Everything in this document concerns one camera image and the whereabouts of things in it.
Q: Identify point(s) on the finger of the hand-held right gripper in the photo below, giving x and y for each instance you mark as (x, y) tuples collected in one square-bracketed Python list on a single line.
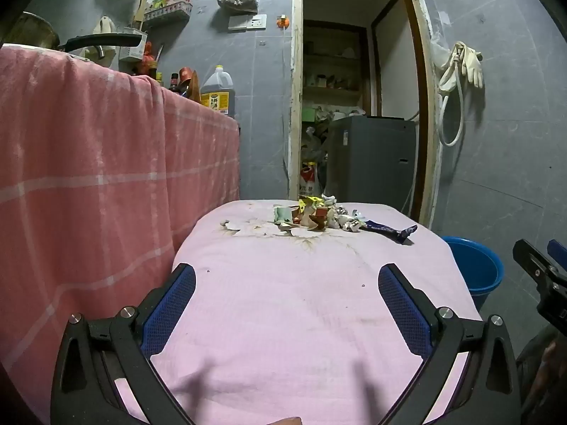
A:
[(559, 252), (547, 283)]

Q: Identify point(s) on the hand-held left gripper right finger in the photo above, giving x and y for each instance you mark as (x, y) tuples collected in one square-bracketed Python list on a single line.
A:
[(405, 305)]

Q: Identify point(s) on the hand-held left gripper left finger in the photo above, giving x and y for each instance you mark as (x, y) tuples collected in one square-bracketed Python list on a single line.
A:
[(170, 305)]

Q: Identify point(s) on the blue plastic bucket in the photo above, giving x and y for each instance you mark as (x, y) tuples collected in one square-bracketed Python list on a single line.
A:
[(478, 270)]

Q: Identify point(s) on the yellow-labelled brown carton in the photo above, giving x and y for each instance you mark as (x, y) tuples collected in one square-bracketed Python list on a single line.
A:
[(315, 214)]

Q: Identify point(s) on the person's right forearm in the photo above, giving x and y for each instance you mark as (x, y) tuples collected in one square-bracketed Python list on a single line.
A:
[(547, 376)]

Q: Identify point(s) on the dark blue wrapper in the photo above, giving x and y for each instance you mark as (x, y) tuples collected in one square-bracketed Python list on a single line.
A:
[(387, 230)]

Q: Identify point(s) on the beige peel scrap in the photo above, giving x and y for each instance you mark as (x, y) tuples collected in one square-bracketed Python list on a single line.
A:
[(230, 225)]

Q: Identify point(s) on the pink floral table cloth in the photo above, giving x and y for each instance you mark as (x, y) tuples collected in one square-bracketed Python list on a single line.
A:
[(288, 301)]

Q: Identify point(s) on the green and white wrapper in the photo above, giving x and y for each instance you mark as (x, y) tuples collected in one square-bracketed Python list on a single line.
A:
[(283, 214)]

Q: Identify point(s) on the pink checked towel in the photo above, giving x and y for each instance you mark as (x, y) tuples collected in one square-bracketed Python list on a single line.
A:
[(88, 177)]

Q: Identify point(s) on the white and red sack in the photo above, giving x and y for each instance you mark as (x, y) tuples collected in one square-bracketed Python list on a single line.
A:
[(309, 181)]

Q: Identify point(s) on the cream rubber gloves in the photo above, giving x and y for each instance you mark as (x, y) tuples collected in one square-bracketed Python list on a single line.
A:
[(473, 64)]

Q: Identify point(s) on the green box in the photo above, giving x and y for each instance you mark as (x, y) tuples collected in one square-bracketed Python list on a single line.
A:
[(308, 114)]

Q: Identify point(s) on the cooking oil jug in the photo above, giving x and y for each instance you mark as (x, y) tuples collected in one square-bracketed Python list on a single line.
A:
[(218, 90)]

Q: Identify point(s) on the wooden storage shelf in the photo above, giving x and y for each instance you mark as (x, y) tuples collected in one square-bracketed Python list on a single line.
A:
[(332, 71)]

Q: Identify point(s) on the white utensil holder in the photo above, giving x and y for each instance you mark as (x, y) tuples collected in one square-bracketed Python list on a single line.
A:
[(133, 51)]

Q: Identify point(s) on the beige hanging rag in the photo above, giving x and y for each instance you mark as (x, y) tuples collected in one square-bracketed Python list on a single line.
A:
[(104, 25)]

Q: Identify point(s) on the wooden door frame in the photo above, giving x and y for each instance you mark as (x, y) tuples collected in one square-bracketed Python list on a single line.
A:
[(296, 97)]

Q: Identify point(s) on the white wall shelf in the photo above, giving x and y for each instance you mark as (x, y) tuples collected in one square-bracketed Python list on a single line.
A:
[(168, 13)]

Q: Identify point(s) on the white wall socket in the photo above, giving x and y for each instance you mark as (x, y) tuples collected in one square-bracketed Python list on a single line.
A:
[(247, 22)]

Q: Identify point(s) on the orange wall hook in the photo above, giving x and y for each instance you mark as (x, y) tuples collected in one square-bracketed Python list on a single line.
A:
[(282, 21)]

